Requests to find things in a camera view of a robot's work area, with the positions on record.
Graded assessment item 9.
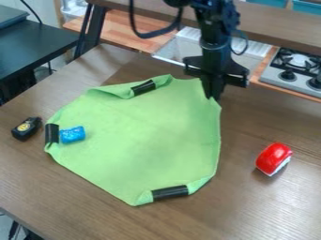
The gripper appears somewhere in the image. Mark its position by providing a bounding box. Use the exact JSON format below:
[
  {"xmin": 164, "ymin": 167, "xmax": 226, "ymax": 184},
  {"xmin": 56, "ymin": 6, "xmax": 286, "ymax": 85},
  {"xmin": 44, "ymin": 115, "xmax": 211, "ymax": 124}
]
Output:
[{"xmin": 181, "ymin": 54, "xmax": 252, "ymax": 103}]

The green cloth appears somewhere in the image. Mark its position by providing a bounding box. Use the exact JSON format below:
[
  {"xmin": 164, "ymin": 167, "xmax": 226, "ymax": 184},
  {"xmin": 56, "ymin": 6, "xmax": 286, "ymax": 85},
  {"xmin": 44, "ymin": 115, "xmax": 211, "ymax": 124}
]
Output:
[{"xmin": 42, "ymin": 73, "xmax": 223, "ymax": 207}]

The toy sink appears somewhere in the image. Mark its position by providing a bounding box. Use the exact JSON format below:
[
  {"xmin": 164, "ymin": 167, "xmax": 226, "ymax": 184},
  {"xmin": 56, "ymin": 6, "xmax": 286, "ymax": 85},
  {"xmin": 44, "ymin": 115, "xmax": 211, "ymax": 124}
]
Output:
[{"xmin": 151, "ymin": 25, "xmax": 274, "ymax": 73}]

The toy stove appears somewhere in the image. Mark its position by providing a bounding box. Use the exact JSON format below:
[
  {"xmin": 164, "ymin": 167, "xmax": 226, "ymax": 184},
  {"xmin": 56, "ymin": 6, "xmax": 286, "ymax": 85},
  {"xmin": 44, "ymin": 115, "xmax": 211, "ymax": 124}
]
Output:
[{"xmin": 258, "ymin": 46, "xmax": 321, "ymax": 99}]

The red and white toy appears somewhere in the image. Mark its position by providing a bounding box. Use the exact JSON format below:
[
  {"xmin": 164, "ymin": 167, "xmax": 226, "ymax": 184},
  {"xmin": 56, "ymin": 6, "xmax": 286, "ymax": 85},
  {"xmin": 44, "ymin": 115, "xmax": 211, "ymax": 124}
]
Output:
[{"xmin": 254, "ymin": 142, "xmax": 295, "ymax": 178}]

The blue toy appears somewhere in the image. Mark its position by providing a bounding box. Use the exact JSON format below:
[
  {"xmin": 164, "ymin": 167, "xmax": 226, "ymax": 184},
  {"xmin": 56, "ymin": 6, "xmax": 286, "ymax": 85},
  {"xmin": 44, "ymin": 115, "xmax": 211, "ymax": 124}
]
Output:
[{"xmin": 58, "ymin": 125, "xmax": 88, "ymax": 145}]

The black desk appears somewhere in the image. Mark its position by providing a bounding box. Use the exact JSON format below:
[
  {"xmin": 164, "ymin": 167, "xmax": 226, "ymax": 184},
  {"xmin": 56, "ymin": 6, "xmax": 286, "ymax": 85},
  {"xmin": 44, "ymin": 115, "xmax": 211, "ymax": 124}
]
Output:
[{"xmin": 0, "ymin": 4, "xmax": 82, "ymax": 106}]

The black and yellow toy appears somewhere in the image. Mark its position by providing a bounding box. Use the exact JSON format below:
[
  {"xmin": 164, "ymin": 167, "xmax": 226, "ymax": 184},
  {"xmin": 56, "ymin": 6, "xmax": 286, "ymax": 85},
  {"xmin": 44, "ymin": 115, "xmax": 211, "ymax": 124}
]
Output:
[{"xmin": 9, "ymin": 116, "xmax": 44, "ymax": 142}]

